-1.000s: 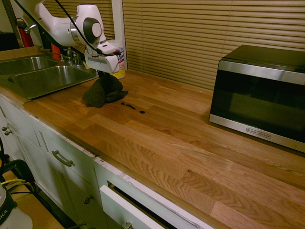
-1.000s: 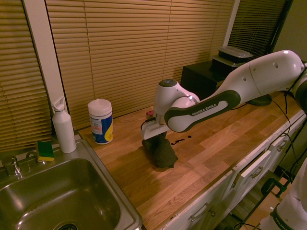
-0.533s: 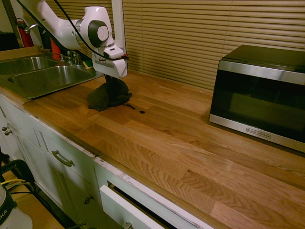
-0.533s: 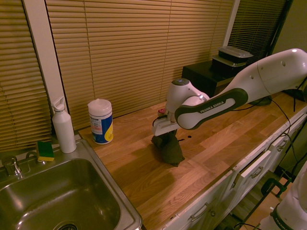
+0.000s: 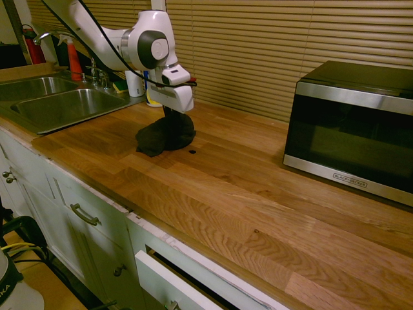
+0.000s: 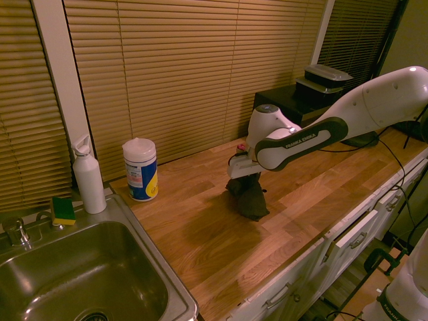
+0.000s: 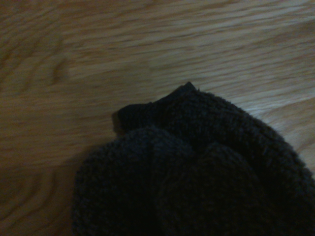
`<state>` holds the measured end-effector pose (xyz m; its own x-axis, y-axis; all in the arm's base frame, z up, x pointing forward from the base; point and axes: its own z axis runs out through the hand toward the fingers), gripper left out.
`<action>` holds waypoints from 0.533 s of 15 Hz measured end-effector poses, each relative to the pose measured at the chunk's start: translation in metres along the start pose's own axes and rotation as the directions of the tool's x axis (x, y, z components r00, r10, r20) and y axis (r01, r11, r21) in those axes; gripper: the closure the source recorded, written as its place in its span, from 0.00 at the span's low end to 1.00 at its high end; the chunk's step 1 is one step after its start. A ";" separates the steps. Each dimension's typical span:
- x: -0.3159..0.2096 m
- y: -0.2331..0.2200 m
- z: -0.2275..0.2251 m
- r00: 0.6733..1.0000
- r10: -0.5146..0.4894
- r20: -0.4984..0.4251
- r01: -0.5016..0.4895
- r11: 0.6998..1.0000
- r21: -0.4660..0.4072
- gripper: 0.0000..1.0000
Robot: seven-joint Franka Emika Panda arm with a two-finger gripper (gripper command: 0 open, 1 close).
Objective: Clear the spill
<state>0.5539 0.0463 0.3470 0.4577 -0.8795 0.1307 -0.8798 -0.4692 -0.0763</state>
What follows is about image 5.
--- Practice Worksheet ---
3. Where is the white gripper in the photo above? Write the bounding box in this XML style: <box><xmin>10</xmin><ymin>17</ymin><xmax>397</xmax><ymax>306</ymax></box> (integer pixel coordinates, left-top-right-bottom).
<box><xmin>148</xmin><ymin>83</ymin><xmax>195</xmax><ymax>120</ymax></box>

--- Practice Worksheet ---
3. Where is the dark brown cloth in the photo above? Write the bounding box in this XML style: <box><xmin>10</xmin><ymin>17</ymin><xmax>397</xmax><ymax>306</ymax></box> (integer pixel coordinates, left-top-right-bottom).
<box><xmin>135</xmin><ymin>114</ymin><xmax>197</xmax><ymax>158</ymax></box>

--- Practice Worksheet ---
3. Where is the white yellow cleaner bottle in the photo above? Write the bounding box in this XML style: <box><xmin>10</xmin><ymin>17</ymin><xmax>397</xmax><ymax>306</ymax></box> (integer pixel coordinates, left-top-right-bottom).
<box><xmin>144</xmin><ymin>70</ymin><xmax>165</xmax><ymax>109</ymax></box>

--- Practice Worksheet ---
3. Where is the white cylindrical container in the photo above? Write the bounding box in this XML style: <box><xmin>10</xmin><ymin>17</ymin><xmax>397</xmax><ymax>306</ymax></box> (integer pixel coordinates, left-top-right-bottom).
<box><xmin>125</xmin><ymin>70</ymin><xmax>145</xmax><ymax>98</ymax></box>

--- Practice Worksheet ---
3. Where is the yellow green sponge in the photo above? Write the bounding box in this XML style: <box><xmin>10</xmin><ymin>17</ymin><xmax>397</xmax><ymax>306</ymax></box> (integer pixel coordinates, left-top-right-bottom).
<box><xmin>112</xmin><ymin>80</ymin><xmax>129</xmax><ymax>96</ymax></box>

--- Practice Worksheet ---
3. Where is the wide beige window blind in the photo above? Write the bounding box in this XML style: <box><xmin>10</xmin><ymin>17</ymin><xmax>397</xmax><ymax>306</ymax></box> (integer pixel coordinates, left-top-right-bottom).
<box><xmin>165</xmin><ymin>0</ymin><xmax>413</xmax><ymax>124</ymax></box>

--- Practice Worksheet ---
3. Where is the orange spray bottle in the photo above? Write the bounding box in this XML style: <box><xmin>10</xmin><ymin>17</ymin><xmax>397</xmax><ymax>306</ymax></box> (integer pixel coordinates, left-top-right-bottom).
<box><xmin>58</xmin><ymin>33</ymin><xmax>83</xmax><ymax>81</ymax></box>

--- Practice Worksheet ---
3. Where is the stainless steel double sink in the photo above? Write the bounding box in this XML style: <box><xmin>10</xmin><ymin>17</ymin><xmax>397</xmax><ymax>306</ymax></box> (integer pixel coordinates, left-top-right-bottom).
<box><xmin>0</xmin><ymin>72</ymin><xmax>146</xmax><ymax>135</ymax></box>

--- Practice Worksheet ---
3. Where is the chrome kitchen faucet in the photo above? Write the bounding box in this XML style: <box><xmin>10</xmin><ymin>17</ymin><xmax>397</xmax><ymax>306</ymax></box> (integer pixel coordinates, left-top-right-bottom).
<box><xmin>32</xmin><ymin>31</ymin><xmax>112</xmax><ymax>90</ymax></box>

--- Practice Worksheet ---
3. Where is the red fire extinguisher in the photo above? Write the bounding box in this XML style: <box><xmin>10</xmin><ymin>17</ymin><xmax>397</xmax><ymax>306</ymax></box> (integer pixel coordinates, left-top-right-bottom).
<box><xmin>21</xmin><ymin>24</ymin><xmax>46</xmax><ymax>66</ymax></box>

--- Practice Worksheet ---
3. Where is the narrow beige window blind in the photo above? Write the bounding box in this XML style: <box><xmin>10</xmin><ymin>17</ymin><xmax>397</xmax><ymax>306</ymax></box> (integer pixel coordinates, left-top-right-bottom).
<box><xmin>26</xmin><ymin>0</ymin><xmax>153</xmax><ymax>80</ymax></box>

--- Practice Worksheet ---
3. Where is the white kitchen cabinet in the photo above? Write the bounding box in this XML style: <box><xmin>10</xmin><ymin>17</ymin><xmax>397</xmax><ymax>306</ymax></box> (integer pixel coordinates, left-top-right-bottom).
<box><xmin>0</xmin><ymin>125</ymin><xmax>291</xmax><ymax>310</ymax></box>

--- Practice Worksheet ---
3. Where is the open white drawer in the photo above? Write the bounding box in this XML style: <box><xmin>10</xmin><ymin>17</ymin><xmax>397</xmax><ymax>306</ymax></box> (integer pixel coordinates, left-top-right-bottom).
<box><xmin>134</xmin><ymin>249</ymin><xmax>259</xmax><ymax>310</ymax></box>

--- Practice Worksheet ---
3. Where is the black box appliance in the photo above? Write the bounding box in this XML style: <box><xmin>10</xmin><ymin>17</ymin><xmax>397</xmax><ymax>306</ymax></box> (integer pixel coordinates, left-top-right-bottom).
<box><xmin>0</xmin><ymin>43</ymin><xmax>27</xmax><ymax>70</ymax></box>

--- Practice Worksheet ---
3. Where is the black steel microwave oven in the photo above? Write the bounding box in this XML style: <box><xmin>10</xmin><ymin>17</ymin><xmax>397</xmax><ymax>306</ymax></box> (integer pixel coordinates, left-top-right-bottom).
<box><xmin>283</xmin><ymin>60</ymin><xmax>413</xmax><ymax>207</ymax></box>

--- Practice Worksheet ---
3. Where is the white device with black band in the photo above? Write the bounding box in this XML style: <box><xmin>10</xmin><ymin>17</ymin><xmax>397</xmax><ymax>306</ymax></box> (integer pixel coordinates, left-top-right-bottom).
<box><xmin>0</xmin><ymin>247</ymin><xmax>45</xmax><ymax>310</ymax></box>

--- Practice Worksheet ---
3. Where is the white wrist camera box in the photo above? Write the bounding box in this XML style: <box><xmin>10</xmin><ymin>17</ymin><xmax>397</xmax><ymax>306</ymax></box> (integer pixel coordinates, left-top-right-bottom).
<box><xmin>161</xmin><ymin>63</ymin><xmax>192</xmax><ymax>87</ymax></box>

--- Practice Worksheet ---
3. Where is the metal bar cabinet handle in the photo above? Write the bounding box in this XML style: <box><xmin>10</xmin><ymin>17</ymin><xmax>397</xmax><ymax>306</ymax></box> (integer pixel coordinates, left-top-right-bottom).
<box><xmin>70</xmin><ymin>203</ymin><xmax>100</xmax><ymax>226</ymax></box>

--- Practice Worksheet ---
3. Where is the black metal stand frame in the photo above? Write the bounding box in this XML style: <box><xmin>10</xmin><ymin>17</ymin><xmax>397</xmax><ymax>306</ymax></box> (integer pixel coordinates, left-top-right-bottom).
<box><xmin>0</xmin><ymin>214</ymin><xmax>50</xmax><ymax>261</ymax></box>

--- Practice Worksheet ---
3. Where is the yellow cable bundle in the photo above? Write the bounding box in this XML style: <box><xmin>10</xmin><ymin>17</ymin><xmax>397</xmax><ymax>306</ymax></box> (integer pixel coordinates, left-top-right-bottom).
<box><xmin>0</xmin><ymin>241</ymin><xmax>43</xmax><ymax>256</ymax></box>

